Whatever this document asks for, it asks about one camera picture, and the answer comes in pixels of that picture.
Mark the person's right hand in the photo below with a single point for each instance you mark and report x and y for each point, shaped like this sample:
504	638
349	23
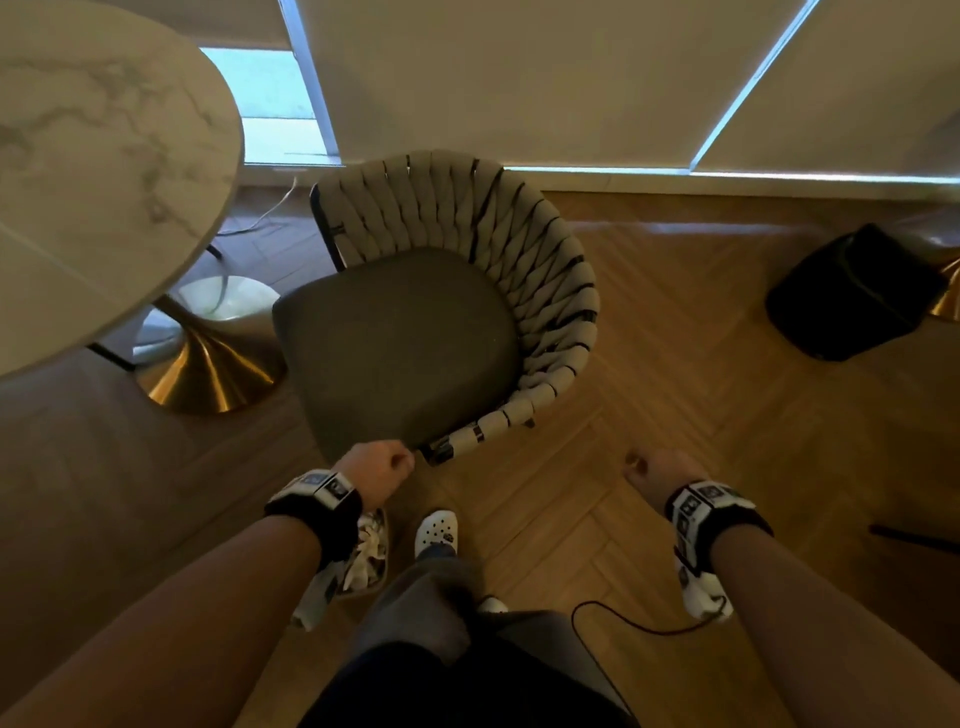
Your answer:
660	480

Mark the person's left hand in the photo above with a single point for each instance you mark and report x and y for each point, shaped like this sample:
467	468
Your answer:
371	469

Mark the person's left fingers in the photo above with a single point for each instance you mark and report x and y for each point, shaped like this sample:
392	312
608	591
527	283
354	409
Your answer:
401	457

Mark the person's right fingers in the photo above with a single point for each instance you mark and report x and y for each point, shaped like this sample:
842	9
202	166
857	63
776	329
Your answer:
636	463

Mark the person's right forearm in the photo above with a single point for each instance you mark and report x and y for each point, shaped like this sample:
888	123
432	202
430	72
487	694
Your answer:
832	637

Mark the person's left forearm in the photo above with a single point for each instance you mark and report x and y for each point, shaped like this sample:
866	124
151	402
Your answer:
172	622

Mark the white clog shoe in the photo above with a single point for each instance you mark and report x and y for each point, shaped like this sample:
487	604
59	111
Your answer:
436	531

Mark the patterned white slipper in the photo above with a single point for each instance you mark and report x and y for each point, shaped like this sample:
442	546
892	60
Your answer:
369	555

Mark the woven beige chair grey cushion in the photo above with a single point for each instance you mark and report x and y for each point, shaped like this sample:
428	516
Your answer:
405	337

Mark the grey trousers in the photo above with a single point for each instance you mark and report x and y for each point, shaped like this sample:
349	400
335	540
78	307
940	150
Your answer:
427	607

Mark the gold table base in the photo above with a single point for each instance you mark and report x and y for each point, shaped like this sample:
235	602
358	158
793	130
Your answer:
210	360

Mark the black shirt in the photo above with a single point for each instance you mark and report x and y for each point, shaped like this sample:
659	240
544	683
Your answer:
457	694

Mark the black bag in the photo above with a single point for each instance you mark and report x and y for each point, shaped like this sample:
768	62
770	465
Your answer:
847	296

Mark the black furniture leg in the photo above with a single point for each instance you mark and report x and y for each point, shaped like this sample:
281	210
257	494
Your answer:
919	538

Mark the gold lamp base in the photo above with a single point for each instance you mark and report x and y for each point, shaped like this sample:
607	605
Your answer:
949	296

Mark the window pane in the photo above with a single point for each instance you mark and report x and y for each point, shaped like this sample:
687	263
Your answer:
270	105

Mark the wide beige roller blind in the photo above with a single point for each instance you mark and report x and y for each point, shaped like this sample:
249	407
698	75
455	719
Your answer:
525	75

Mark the round marble table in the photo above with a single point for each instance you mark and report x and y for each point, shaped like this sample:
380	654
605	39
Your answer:
97	172

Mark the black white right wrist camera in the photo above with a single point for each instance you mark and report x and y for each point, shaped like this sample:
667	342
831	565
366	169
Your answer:
705	525

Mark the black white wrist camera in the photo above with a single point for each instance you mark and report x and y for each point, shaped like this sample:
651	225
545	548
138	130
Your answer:
319	510
705	525

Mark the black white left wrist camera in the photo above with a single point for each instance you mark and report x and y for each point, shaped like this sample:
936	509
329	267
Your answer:
319	510

